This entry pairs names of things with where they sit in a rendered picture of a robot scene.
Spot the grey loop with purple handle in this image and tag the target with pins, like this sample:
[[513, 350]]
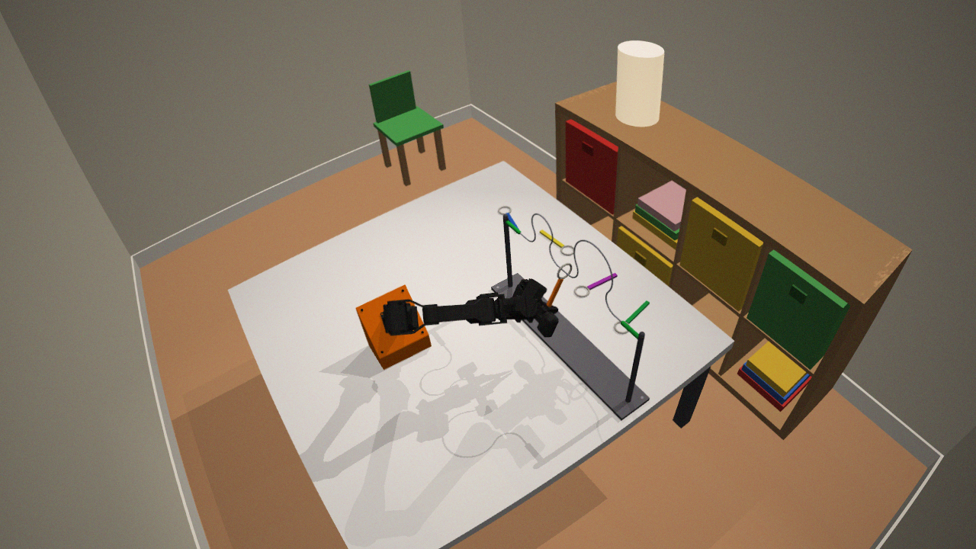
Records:
[[590, 287]]

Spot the blue flat bar with grey loop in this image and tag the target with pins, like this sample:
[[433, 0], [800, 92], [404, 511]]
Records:
[[510, 218]]

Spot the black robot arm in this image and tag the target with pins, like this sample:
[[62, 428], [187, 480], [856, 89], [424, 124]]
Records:
[[400, 318]]

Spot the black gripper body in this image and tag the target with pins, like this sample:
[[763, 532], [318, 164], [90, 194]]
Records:
[[547, 320]]

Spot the grey ring with yellow handle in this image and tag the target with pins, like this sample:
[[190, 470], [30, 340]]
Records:
[[556, 242]]

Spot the grey loop with green handle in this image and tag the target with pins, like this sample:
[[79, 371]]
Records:
[[632, 316]]

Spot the orange bar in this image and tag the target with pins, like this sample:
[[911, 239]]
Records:
[[558, 284]]

